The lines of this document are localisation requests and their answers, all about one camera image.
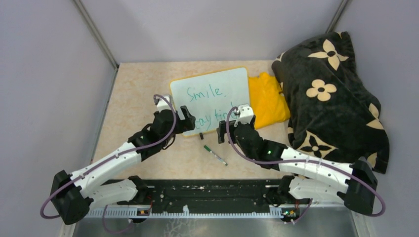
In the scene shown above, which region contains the aluminium rail frame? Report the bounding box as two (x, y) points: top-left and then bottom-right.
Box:
(82, 183), (366, 219)

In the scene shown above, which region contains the yellow folded cloth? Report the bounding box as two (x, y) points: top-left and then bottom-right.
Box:
(248, 72), (291, 129)

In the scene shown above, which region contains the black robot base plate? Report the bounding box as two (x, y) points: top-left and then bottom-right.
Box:
(117, 179), (310, 222)

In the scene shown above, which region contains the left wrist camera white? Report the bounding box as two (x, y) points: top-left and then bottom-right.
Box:
(154, 94), (172, 112)

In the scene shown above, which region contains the yellow-framed whiteboard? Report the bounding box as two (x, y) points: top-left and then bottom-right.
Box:
(169, 67), (250, 137)

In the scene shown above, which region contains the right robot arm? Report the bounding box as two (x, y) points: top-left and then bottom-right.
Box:
(216, 120), (378, 216)

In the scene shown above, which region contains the green whiteboard marker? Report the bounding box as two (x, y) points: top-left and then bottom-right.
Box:
(210, 151), (228, 166)

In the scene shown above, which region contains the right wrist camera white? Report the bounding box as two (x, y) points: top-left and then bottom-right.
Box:
(234, 104), (255, 127)

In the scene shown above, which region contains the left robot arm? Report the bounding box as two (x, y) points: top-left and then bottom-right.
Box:
(47, 105), (196, 225)

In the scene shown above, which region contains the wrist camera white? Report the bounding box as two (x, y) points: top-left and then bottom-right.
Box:
(234, 104), (255, 127)
(154, 94), (172, 112)

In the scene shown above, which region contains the black floral blanket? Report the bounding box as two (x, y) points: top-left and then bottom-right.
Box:
(271, 32), (390, 174)

